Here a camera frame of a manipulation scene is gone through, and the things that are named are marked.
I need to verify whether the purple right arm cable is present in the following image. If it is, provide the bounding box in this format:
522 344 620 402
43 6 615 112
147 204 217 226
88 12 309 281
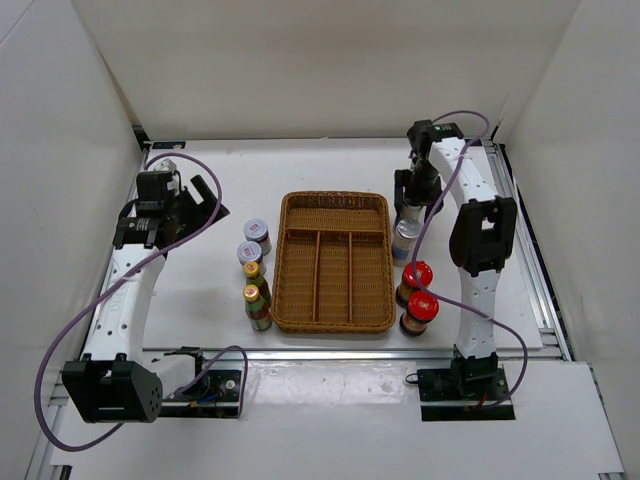
410 109 530 409

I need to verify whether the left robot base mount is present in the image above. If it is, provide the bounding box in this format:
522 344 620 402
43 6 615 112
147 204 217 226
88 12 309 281
160 345 249 419

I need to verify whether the far yellow-cap sauce bottle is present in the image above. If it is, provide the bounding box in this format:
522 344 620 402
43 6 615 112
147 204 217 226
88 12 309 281
243 261 271 304

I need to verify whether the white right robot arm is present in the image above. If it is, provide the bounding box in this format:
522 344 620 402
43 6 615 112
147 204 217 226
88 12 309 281
394 120 517 400

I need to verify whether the grey-lid spice jar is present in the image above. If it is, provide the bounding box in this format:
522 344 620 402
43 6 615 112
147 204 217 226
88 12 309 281
236 241 266 273
243 218 272 256

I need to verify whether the near grey-lid spice jar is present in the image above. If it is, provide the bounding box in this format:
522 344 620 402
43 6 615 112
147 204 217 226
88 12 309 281
236 241 266 273

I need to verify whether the brown wicker divided tray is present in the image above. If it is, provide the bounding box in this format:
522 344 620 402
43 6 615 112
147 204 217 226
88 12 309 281
271 191 396 335

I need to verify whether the red-lid sauce jar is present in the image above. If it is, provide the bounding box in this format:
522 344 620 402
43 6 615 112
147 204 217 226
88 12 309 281
395 260 434 308
400 291 440 337

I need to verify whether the near red-lid sauce jar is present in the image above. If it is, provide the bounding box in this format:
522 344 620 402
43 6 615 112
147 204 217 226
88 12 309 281
400 291 440 337

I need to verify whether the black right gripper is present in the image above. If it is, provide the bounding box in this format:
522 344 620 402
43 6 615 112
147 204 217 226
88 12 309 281
394 160 445 223

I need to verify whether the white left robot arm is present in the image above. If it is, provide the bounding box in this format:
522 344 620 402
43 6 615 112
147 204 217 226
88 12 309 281
62 167 396 423

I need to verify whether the far red-lid sauce jar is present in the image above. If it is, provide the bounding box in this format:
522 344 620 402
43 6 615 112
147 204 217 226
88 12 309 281
395 260 434 308

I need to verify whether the yellow-cap sauce bottle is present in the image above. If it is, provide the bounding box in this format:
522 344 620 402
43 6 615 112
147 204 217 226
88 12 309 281
243 261 271 304
243 284 272 331

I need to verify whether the near yellow-cap sauce bottle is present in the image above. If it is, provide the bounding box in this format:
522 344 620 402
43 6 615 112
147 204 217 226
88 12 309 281
243 284 272 331

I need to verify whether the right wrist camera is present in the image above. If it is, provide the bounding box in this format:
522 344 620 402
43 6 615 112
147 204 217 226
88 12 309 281
407 119 439 157

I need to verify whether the far grey-lid spice jar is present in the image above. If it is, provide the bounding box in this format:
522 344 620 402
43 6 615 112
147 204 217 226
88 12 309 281
243 218 272 256

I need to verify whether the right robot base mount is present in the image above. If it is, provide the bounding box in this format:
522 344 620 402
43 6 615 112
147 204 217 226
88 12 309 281
404 368 516 422

